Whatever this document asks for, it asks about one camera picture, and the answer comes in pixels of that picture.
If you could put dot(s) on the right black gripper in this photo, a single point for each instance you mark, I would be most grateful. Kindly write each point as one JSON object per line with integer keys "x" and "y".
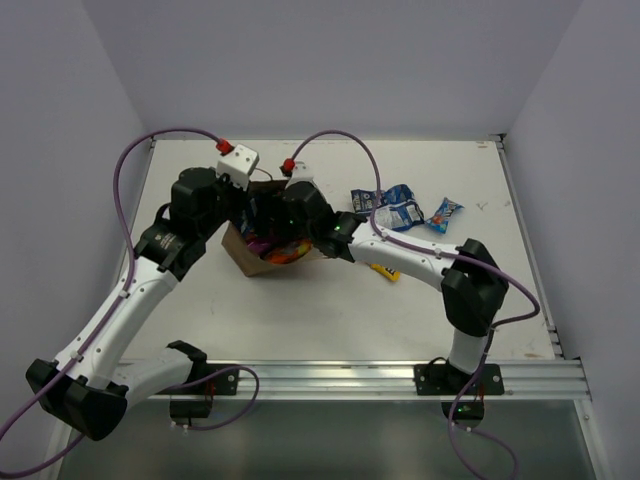
{"x": 272, "y": 203}

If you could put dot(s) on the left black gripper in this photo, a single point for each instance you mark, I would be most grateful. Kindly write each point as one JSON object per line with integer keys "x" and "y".
{"x": 245, "y": 201}

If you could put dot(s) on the purple snack bag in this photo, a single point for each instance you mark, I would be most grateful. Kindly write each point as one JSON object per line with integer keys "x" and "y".
{"x": 260, "y": 246}

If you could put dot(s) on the orange snack bag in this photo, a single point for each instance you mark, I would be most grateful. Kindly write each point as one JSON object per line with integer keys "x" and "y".
{"x": 289, "y": 252}

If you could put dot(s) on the brown paper bag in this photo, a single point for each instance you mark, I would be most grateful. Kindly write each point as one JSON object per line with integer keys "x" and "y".
{"x": 250, "y": 264}

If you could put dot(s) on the blue white cookie bag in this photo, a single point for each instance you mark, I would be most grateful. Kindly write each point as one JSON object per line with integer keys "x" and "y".
{"x": 398, "y": 209}

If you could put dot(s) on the yellow M&M pack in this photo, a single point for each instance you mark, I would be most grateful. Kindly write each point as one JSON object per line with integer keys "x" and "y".
{"x": 388, "y": 273}

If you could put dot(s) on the small blue M&M pack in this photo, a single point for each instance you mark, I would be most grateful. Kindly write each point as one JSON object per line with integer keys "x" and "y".
{"x": 439, "y": 221}

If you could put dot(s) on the blue Doritos bag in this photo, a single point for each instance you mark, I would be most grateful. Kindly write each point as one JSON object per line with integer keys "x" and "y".
{"x": 247, "y": 221}

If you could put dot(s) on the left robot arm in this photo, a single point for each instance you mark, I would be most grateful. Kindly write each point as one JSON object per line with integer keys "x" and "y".
{"x": 85, "y": 386}

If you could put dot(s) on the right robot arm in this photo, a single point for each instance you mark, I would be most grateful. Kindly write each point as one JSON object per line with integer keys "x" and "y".
{"x": 471, "y": 294}

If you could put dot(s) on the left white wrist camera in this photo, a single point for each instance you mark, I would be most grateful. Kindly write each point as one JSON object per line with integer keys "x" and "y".
{"x": 238, "y": 165}

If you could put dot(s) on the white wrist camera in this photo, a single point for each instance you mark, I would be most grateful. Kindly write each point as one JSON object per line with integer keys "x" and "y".
{"x": 238, "y": 165}
{"x": 296, "y": 172}

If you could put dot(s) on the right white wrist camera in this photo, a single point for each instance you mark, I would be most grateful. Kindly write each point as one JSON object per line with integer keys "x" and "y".
{"x": 296, "y": 172}

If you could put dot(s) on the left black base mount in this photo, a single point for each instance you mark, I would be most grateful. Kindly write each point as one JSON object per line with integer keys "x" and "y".
{"x": 196, "y": 402}

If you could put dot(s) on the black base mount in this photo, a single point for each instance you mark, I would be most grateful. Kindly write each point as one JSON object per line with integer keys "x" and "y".
{"x": 439, "y": 378}
{"x": 196, "y": 402}

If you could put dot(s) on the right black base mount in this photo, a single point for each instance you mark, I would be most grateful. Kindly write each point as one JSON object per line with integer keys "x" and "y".
{"x": 439, "y": 378}

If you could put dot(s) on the aluminium front rail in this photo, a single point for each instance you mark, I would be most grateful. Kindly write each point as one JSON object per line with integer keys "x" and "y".
{"x": 535, "y": 380}

